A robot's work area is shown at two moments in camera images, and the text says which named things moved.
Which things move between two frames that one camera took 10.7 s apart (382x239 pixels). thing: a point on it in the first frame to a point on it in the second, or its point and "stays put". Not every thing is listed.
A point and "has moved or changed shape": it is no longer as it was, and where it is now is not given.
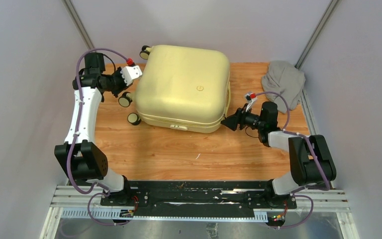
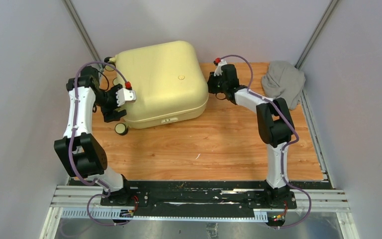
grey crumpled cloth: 284,77 stays put
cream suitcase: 186,87 has moved or changed shape
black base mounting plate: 202,198 stays put
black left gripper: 123,85 to 108,114
